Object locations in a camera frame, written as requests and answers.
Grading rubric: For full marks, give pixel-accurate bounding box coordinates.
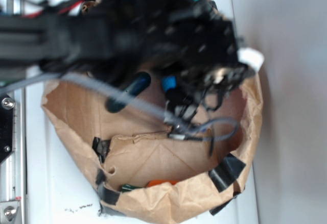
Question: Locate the black tape piece bottom-left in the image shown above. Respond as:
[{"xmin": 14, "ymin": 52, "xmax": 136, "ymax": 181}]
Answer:
[{"xmin": 96, "ymin": 169, "xmax": 126, "ymax": 217}]

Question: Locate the brown paper bag bin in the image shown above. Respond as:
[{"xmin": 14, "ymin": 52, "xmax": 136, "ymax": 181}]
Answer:
[{"xmin": 42, "ymin": 69, "xmax": 263, "ymax": 223}]

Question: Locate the dark teal oblong capsule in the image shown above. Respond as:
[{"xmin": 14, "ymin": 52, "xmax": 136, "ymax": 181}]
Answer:
[{"xmin": 105, "ymin": 71, "xmax": 151, "ymax": 113}]

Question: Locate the white paper tag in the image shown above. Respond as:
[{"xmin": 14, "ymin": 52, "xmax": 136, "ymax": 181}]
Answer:
[{"xmin": 237, "ymin": 47, "xmax": 265, "ymax": 72}]

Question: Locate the aluminium frame rail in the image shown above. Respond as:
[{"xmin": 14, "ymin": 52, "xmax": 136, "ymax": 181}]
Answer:
[{"xmin": 1, "ymin": 0, "xmax": 28, "ymax": 223}]

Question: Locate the white plastic tray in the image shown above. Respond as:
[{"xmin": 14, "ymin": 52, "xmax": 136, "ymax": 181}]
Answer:
[{"xmin": 26, "ymin": 0, "xmax": 259, "ymax": 223}]

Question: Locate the small dark green object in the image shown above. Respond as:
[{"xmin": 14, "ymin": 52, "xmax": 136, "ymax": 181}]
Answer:
[{"xmin": 121, "ymin": 184, "xmax": 136, "ymax": 192}]

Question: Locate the orange object in bag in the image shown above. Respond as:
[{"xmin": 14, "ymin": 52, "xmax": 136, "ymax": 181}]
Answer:
[{"xmin": 146, "ymin": 180, "xmax": 179, "ymax": 187}]

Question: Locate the grey braided cable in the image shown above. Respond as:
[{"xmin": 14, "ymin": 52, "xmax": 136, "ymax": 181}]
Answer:
[{"xmin": 0, "ymin": 72, "xmax": 241, "ymax": 143}]

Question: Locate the black bracket plate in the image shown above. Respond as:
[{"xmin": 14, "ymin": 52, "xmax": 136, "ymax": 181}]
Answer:
[{"xmin": 0, "ymin": 94, "xmax": 15, "ymax": 164}]

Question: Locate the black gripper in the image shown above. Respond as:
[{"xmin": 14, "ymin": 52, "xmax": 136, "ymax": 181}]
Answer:
[{"xmin": 102, "ymin": 0, "xmax": 253, "ymax": 122}]

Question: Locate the black tape piece right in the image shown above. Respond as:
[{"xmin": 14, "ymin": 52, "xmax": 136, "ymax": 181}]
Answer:
[{"xmin": 208, "ymin": 153, "xmax": 246, "ymax": 192}]

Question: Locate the blue dimpled ball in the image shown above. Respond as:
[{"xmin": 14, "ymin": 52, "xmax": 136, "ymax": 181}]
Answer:
[{"xmin": 161, "ymin": 76, "xmax": 177, "ymax": 93}]

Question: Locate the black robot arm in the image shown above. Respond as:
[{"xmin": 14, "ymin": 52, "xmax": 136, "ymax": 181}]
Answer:
[{"xmin": 1, "ymin": 0, "xmax": 256, "ymax": 118}]

